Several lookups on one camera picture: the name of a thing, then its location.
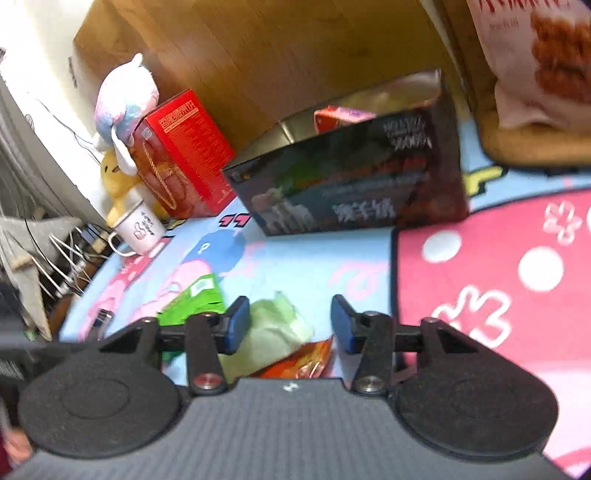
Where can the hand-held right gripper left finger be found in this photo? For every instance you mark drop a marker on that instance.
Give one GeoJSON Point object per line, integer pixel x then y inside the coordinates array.
{"type": "Point", "coordinates": [238, 323]}

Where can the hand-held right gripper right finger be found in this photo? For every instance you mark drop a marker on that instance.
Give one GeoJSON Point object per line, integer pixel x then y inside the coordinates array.
{"type": "Point", "coordinates": [345, 323]}

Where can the light green snack packet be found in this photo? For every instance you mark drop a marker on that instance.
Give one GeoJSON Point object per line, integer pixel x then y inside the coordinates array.
{"type": "Point", "coordinates": [272, 332]}

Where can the bright green snack packet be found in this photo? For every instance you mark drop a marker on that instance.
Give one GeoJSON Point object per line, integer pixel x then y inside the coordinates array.
{"type": "Point", "coordinates": [194, 297]}

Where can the red orange snack packet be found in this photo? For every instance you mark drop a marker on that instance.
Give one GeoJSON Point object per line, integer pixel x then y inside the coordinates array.
{"type": "Point", "coordinates": [300, 360]}

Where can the black printed box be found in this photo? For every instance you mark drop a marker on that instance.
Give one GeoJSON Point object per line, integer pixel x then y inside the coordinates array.
{"type": "Point", "coordinates": [346, 184]}

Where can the cartoon pig printed blanket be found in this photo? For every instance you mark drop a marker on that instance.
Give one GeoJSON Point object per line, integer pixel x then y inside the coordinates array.
{"type": "Point", "coordinates": [300, 267]}

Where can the white enamel mug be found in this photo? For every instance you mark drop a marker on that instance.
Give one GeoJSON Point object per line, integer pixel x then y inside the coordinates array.
{"type": "Point", "coordinates": [141, 228]}

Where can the red gift box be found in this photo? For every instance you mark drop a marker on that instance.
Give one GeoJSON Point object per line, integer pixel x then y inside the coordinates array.
{"type": "Point", "coordinates": [184, 147]}

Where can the yellow duck plush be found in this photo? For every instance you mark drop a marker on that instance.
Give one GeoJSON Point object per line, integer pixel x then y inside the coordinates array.
{"type": "Point", "coordinates": [115, 175]}

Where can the pastel plush toy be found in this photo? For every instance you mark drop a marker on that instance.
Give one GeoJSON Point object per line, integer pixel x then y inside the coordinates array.
{"type": "Point", "coordinates": [122, 92]}

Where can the wood grain board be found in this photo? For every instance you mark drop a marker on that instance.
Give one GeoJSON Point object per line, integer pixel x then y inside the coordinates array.
{"type": "Point", "coordinates": [277, 55]}

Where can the large pink snack bag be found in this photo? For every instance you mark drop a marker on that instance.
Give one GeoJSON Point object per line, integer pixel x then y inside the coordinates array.
{"type": "Point", "coordinates": [521, 83]}

